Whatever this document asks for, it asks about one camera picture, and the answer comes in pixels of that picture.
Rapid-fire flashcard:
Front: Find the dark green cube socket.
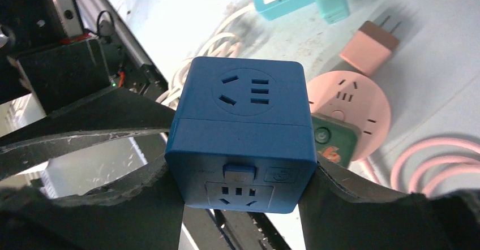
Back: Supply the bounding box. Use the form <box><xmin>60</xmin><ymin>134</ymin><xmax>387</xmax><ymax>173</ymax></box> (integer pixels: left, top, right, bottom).
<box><xmin>312</xmin><ymin>114</ymin><xmax>360</xmax><ymax>168</ymax></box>

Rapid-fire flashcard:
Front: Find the blue cube socket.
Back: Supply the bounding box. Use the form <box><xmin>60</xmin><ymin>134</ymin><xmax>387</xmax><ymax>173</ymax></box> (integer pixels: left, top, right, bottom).
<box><xmin>165</xmin><ymin>57</ymin><xmax>317</xmax><ymax>214</ymax></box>

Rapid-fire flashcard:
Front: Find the white power strip cable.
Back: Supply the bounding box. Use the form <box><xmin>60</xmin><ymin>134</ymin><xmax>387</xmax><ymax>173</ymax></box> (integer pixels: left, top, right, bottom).
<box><xmin>155</xmin><ymin>2</ymin><xmax>258</xmax><ymax>109</ymax></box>

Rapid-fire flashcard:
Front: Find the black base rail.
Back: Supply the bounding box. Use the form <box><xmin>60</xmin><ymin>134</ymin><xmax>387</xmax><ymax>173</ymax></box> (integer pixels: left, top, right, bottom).
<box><xmin>183</xmin><ymin>206</ymin><xmax>290</xmax><ymax>249</ymax></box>

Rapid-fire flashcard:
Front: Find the pink round power strip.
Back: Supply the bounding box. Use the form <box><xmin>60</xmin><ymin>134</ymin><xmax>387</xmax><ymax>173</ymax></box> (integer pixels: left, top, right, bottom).
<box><xmin>307</xmin><ymin>71</ymin><xmax>392</xmax><ymax>161</ymax></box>

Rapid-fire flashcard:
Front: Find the pink coiled cable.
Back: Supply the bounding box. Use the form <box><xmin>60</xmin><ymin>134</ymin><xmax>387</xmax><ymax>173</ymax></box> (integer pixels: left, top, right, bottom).
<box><xmin>359</xmin><ymin>137</ymin><xmax>480</xmax><ymax>199</ymax></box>

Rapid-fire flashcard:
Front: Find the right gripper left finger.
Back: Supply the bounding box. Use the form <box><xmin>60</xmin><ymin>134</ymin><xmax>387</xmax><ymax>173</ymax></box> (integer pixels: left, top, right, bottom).
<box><xmin>1</xmin><ymin>159</ymin><xmax>184</xmax><ymax>249</ymax></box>

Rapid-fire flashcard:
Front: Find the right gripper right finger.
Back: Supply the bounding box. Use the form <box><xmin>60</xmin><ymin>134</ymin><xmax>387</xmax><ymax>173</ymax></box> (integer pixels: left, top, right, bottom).
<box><xmin>299</xmin><ymin>162</ymin><xmax>479</xmax><ymax>249</ymax></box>

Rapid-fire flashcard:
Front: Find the pink brown plug adapter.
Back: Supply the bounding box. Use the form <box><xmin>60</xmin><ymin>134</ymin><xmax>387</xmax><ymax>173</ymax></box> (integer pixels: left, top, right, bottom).
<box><xmin>339</xmin><ymin>15</ymin><xmax>402</xmax><ymax>76</ymax></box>

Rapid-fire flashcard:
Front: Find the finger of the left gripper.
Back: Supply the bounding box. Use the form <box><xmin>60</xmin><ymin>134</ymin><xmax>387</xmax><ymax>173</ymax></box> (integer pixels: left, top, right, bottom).
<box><xmin>1</xmin><ymin>87</ymin><xmax>175</xmax><ymax>179</ymax></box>

